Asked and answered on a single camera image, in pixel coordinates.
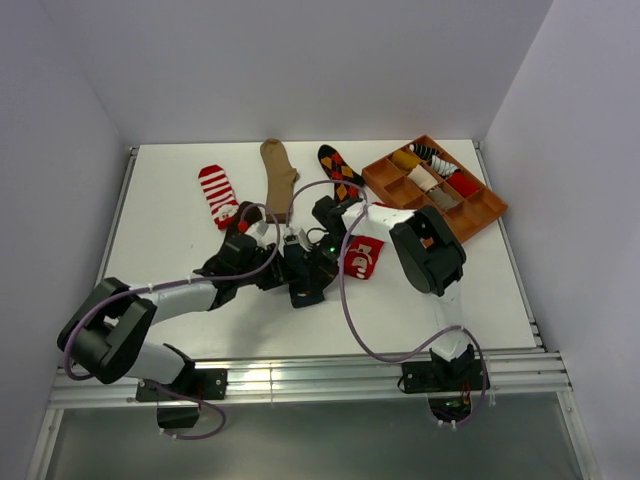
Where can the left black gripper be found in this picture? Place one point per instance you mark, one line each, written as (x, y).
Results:
(276, 269)

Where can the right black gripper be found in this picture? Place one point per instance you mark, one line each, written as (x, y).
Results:
(321, 272)

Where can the navy blue sock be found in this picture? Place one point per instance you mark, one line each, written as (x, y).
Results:
(303, 293)

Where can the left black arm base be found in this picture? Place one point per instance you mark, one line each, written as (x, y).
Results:
(180, 403)

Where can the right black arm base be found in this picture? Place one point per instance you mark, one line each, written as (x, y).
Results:
(457, 379)

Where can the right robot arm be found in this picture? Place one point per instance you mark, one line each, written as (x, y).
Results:
(432, 261)

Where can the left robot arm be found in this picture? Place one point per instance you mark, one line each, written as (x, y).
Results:
(106, 335)

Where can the red patterned sock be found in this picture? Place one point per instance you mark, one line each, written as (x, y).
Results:
(361, 256)

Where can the brown striped-cuff sock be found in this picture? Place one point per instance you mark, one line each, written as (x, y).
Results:
(246, 215)

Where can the red white striped sock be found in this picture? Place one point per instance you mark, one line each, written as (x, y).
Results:
(219, 195)

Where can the tan sock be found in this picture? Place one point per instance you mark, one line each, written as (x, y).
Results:
(281, 178)

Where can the black argyle sock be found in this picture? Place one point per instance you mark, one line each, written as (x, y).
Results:
(336, 168)

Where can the mustard rolled sock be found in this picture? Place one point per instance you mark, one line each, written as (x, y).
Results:
(406, 162)

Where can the cream rolled sock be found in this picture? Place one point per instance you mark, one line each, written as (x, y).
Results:
(422, 178)

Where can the orange compartment tray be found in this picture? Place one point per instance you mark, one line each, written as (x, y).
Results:
(394, 189)

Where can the black white striped rolled sock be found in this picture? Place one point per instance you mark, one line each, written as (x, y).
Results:
(423, 151)

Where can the white grey striped rolled sock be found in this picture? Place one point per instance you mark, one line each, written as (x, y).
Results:
(443, 167)

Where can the red rolled sock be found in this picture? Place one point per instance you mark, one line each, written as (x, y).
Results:
(461, 184)

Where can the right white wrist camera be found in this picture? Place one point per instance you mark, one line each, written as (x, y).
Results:
(296, 236)

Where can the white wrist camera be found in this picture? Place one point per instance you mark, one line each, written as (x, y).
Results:
(256, 230)
(296, 236)

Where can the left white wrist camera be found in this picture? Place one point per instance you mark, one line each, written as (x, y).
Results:
(256, 230)

